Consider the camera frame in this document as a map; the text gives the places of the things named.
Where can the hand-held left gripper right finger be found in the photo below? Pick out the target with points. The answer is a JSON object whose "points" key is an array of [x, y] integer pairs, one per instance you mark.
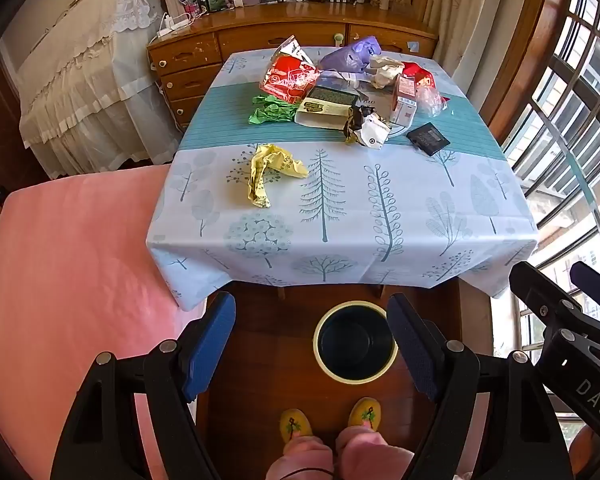
{"points": [[410, 345]]}

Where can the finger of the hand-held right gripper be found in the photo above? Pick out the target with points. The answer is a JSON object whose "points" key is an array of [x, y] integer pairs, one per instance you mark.
{"points": [[540, 290], [587, 275]]}

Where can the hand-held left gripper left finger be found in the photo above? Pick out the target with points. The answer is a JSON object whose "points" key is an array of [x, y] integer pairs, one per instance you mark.
{"points": [[209, 345]]}

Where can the dark bin with cream rim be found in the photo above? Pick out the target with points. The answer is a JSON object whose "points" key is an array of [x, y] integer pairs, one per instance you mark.
{"points": [[355, 340]]}

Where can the black packet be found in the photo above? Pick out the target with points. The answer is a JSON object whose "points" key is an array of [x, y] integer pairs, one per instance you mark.
{"points": [[430, 139]]}

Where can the yellow wrapper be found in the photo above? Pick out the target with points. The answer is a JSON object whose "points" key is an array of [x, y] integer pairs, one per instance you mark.
{"points": [[272, 160]]}

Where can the white wrapper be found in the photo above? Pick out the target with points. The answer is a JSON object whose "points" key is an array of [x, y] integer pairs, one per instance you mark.
{"points": [[375, 132]]}

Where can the clear plastic bag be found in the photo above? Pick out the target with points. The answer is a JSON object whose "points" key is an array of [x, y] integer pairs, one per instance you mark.
{"points": [[430, 100]]}

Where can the gold brown foil wrapper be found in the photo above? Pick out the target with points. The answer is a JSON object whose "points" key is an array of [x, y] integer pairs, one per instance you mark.
{"points": [[352, 125]]}

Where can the pink and white carton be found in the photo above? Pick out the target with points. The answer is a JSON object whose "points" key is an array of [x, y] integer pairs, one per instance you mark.
{"points": [[405, 102]]}

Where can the green wrapper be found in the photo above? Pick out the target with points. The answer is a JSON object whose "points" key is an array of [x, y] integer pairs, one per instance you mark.
{"points": [[267, 110]]}

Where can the red paper packet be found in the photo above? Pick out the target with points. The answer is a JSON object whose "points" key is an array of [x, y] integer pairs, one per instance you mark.
{"points": [[420, 75]]}

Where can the green and cream cardboard box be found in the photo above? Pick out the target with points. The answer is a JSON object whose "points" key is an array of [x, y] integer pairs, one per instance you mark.
{"points": [[325, 100]]}

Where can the cream paper bag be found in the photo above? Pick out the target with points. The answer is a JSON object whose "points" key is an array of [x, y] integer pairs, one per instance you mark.
{"points": [[385, 72]]}

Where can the red snack bag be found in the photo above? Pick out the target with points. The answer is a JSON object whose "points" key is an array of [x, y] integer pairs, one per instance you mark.
{"points": [[285, 77]]}

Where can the purple plastic bag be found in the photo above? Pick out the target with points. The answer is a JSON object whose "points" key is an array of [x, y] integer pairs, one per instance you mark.
{"points": [[352, 55]]}

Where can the yellow embroidered slipper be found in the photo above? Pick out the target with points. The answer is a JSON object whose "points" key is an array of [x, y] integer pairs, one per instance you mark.
{"points": [[365, 412], [295, 425]]}

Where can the tree print tablecloth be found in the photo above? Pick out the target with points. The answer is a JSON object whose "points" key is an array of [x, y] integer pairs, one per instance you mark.
{"points": [[340, 240]]}

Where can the person's left leg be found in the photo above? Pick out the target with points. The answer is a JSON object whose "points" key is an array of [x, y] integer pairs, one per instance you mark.
{"points": [[300, 460]]}

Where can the pink bench cushion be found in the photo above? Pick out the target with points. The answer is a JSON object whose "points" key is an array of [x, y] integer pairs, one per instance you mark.
{"points": [[69, 270]]}

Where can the window with metal bars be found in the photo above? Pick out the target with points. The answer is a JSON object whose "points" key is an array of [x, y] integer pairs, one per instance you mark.
{"points": [[580, 85]]}

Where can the blue sticker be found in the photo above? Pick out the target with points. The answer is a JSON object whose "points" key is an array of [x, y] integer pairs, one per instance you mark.
{"points": [[414, 46]]}

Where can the lace-covered furniture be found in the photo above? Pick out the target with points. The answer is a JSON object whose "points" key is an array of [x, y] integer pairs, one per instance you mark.
{"points": [[79, 85]]}

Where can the cream curtain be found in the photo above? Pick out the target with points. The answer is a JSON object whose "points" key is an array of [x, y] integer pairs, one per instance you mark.
{"points": [[460, 10]]}

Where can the wooden dresser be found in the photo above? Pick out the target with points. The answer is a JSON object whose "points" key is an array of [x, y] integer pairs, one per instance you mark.
{"points": [[250, 35]]}

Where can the cream and green drawer lock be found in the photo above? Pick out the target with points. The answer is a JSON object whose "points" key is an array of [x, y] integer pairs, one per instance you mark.
{"points": [[336, 36]]}

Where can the white power strip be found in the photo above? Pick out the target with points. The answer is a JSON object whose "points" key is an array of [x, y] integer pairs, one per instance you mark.
{"points": [[172, 25]]}

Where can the black rectangular device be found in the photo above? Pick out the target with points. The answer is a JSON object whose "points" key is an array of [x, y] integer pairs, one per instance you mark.
{"points": [[202, 0]]}

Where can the wooden window frame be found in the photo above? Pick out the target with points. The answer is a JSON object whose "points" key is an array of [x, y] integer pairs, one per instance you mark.
{"points": [[530, 35]]}

